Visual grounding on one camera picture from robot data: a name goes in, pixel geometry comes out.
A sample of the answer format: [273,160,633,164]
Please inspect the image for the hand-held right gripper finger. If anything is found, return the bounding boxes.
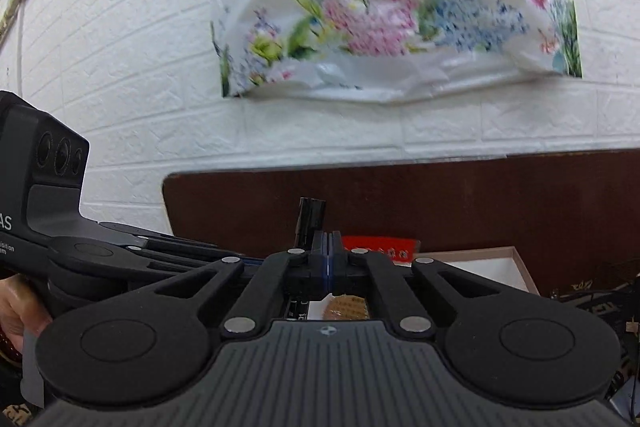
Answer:
[152,229,331,339]
[327,231,502,341]

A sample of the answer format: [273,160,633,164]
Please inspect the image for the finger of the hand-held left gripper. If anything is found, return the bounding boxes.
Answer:
[125,245,223,286]
[99,221,222,254]

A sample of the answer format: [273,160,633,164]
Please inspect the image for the black cylindrical tube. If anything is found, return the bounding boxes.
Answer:
[285,197,328,322]

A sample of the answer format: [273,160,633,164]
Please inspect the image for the brown insole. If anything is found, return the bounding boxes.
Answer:
[322,234,420,322]

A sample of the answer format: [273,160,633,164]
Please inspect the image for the cardboard box with white inside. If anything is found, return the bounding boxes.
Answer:
[285,246,542,323]

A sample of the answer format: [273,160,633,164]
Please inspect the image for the person's left hand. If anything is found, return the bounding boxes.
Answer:
[0,276,54,354]

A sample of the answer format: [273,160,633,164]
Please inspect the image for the dark brown headboard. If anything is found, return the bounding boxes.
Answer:
[162,149,640,299]

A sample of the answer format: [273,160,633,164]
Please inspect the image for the patterned brown blanket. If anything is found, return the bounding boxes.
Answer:
[0,399,38,427]

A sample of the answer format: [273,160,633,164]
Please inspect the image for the floral plastic bag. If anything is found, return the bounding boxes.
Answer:
[202,0,584,106]

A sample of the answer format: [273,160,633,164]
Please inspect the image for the dark beaded bracelet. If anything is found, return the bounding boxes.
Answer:
[0,329,24,366]

